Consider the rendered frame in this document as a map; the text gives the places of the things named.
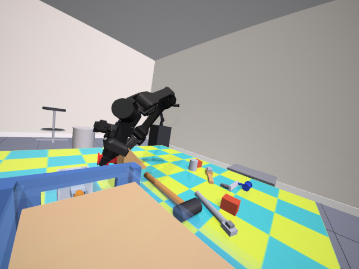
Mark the mallet with wooden handle and black head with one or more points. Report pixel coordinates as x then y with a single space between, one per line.
193 205

